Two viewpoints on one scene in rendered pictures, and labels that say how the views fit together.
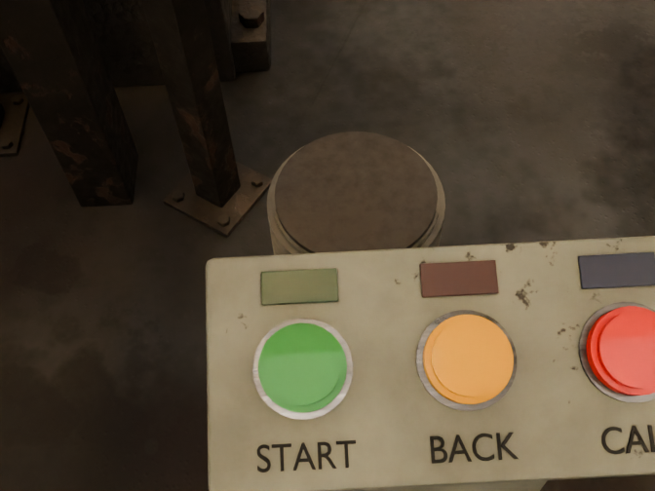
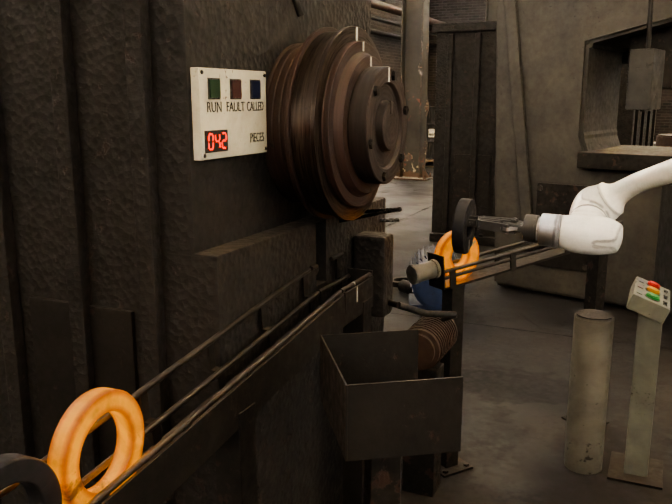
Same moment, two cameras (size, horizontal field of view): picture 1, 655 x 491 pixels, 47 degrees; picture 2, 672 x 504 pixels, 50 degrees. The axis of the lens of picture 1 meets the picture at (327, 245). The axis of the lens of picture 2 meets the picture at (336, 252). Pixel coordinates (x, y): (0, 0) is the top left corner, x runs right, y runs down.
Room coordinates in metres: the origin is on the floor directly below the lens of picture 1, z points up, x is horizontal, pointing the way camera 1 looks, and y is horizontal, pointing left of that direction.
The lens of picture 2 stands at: (0.13, 2.28, 1.18)
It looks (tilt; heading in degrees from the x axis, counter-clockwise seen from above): 12 degrees down; 295
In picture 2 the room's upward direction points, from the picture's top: straight up
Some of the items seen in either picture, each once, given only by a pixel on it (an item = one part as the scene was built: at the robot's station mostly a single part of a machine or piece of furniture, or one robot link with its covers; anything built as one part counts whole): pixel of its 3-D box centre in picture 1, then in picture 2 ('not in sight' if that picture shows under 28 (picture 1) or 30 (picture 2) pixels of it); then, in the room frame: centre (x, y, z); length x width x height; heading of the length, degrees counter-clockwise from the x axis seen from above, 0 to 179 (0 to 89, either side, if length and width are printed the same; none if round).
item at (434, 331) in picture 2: (86, 48); (427, 402); (0.74, 0.29, 0.27); 0.22 x 0.13 x 0.53; 90
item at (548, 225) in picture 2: not in sight; (549, 230); (0.41, 0.30, 0.83); 0.09 x 0.06 x 0.09; 91
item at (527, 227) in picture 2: not in sight; (521, 226); (0.49, 0.31, 0.84); 0.09 x 0.08 x 0.07; 1
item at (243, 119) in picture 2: not in sight; (232, 113); (0.98, 0.96, 1.15); 0.26 x 0.02 x 0.18; 90
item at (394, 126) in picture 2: not in sight; (380, 125); (0.78, 0.62, 1.11); 0.28 x 0.06 x 0.28; 90
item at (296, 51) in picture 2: not in sight; (314, 124); (0.96, 0.62, 1.12); 0.47 x 0.10 x 0.47; 90
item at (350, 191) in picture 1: (354, 358); (588, 391); (0.30, -0.02, 0.26); 0.12 x 0.12 x 0.52
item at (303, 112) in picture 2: not in sight; (344, 125); (0.88, 0.62, 1.11); 0.47 x 0.06 x 0.47; 90
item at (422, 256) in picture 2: not in sight; (435, 276); (1.30, -1.63, 0.17); 0.57 x 0.31 x 0.34; 110
